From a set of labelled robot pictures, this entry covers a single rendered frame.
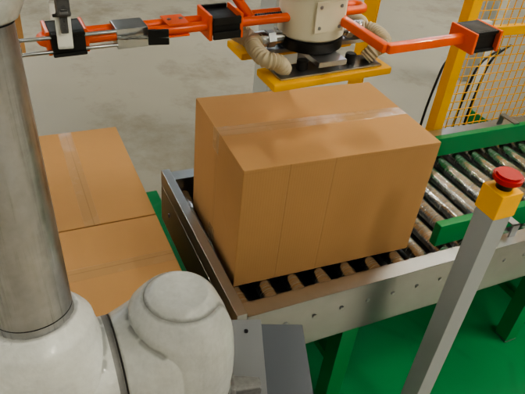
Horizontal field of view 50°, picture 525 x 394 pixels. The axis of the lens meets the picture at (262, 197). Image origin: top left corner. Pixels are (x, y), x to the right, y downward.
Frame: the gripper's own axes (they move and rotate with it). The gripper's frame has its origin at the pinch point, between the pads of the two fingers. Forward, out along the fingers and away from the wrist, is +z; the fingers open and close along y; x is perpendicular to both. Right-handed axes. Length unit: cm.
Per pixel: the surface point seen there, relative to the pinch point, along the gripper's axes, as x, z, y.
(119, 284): -7, 72, -6
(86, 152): -11, 72, 66
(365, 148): -72, 31, -17
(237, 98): -50, 31, 19
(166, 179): -31, 65, 31
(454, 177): -143, 72, 11
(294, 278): -55, 71, -20
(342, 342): -68, 91, -33
